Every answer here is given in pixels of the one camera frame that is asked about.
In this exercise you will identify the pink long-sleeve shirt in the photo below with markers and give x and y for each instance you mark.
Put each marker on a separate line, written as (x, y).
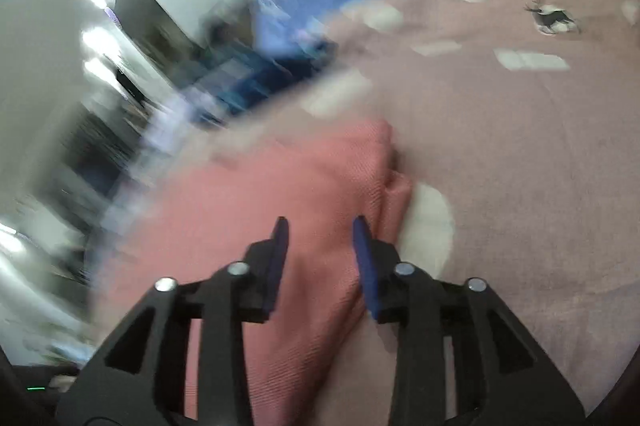
(300, 186)

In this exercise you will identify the mauve dotted deer blanket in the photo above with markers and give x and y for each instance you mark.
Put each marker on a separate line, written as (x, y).
(500, 146)

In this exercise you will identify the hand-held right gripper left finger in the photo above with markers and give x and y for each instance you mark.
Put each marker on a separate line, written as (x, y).
(277, 256)

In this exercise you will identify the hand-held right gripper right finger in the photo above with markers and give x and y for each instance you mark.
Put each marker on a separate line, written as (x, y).
(367, 266)

